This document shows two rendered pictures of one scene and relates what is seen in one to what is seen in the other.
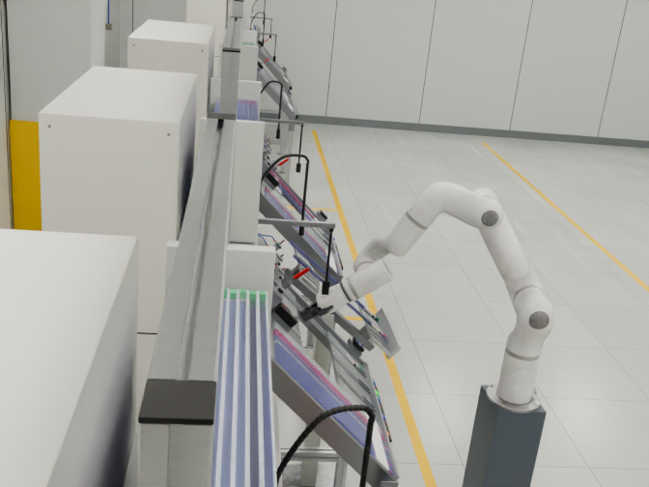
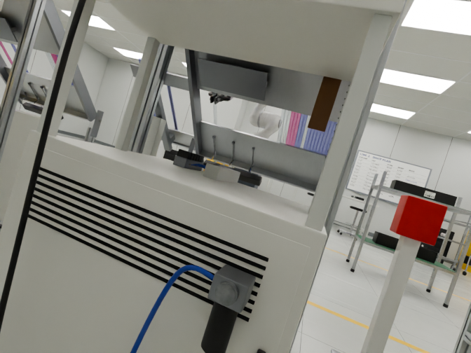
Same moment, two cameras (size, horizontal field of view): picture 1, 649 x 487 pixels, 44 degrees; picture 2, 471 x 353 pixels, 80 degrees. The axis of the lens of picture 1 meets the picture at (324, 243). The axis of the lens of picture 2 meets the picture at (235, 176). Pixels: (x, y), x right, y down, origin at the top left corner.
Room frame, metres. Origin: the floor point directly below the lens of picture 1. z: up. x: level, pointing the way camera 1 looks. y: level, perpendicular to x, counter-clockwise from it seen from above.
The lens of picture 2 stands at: (1.77, 1.17, 0.68)
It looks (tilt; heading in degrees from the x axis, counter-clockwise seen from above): 2 degrees down; 293
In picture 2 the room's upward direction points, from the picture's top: 18 degrees clockwise
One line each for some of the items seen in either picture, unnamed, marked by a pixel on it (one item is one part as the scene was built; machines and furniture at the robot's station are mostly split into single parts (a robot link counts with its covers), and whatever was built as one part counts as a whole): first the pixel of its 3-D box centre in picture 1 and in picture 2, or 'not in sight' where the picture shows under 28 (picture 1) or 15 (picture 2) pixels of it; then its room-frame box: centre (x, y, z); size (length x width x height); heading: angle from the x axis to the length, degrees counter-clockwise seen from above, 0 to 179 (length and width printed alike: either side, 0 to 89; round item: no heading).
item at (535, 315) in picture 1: (530, 325); (265, 129); (2.45, -0.72, 1.00); 0.19 x 0.12 x 0.24; 179
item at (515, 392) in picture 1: (518, 375); not in sight; (2.49, -0.72, 0.79); 0.19 x 0.19 x 0.18
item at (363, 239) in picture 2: not in sight; (407, 233); (1.14, -2.32, 0.55); 0.91 x 0.46 x 1.10; 7
